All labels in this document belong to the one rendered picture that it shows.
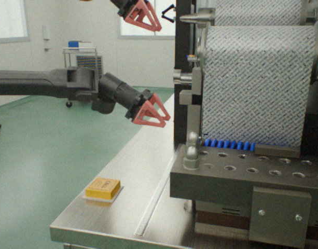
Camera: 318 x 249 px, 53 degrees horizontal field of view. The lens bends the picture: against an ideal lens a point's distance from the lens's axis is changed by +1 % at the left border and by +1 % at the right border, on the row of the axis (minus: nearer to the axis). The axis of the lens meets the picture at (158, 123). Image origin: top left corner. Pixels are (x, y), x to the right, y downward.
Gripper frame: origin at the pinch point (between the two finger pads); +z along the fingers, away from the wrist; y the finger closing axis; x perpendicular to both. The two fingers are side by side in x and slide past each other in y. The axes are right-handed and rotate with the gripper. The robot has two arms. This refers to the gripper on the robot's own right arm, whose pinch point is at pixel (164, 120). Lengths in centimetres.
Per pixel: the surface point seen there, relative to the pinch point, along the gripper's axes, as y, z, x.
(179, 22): -33.3, -14.5, 19.7
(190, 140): 8.1, 7.8, 2.3
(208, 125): 0.2, 10.2, 5.4
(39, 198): -114, -55, -158
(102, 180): 8.1, -5.4, -20.7
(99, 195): 13.5, -3.4, -21.0
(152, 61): -556, -102, -123
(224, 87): 0.1, 8.1, 15.7
